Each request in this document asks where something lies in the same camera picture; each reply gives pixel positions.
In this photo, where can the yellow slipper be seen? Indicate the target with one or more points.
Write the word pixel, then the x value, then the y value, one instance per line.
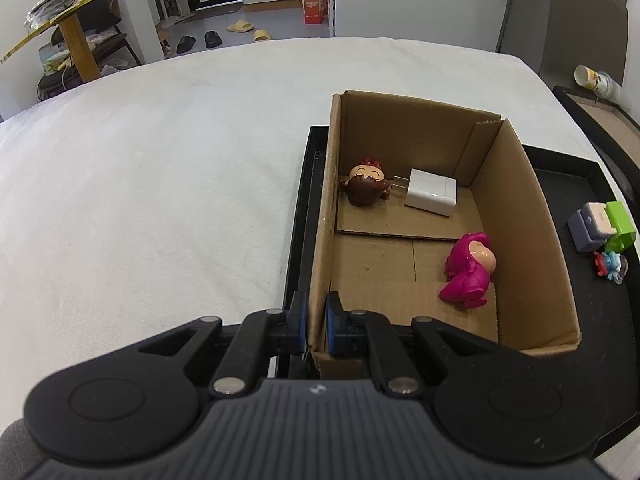
pixel 262 35
pixel 241 26

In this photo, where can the brown cardboard box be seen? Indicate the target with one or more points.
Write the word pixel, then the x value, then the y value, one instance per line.
pixel 530 240

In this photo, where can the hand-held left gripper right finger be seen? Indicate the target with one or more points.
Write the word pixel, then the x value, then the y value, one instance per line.
pixel 334 325

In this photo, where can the black side tray with cardboard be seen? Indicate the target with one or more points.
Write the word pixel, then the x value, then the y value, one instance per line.
pixel 615 130

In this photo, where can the stack of paper cups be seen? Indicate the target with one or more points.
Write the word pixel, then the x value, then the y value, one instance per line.
pixel 597 82

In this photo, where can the dark stool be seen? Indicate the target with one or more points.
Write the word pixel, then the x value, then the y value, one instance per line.
pixel 110 40

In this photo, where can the dark door mat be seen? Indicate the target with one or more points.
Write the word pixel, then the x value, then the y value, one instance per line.
pixel 215 12

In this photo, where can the grey chair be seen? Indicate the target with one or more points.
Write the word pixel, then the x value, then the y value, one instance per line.
pixel 575 25

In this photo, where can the small blue figurine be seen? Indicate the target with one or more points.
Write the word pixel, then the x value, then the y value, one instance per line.
pixel 610 265

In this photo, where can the purple and white toy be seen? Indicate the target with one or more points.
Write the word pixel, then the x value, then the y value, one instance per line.
pixel 590 225

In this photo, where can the white charger plug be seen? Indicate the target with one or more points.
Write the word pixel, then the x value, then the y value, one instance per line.
pixel 430 192

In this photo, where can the brown-haired doll figurine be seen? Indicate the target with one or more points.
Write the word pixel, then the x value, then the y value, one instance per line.
pixel 365 185

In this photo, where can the orange cardboard box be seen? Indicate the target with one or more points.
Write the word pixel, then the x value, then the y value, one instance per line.
pixel 312 5

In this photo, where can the green house toy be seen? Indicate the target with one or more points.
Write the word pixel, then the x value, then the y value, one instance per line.
pixel 622 222

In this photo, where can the pink figurine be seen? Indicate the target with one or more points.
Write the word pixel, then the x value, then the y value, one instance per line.
pixel 465 270

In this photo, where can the round yellow side table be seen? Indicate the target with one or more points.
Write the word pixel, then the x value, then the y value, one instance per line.
pixel 80 35

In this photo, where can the black bowls in plastic bag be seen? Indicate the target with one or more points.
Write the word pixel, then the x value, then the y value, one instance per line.
pixel 52 5

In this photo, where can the black slipper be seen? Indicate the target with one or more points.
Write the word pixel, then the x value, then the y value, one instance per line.
pixel 186 44
pixel 213 40

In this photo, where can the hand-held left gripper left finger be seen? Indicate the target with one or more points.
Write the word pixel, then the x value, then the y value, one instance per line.
pixel 302 322

